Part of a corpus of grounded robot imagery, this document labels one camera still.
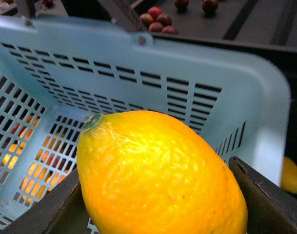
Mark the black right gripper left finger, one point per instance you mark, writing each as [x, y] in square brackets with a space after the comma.
[61, 211]

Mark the yellow lemon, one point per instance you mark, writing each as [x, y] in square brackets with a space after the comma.
[143, 172]

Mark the light blue plastic basket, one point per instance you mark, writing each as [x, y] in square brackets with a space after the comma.
[38, 136]

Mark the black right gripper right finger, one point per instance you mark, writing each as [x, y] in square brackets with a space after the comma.
[271, 210]

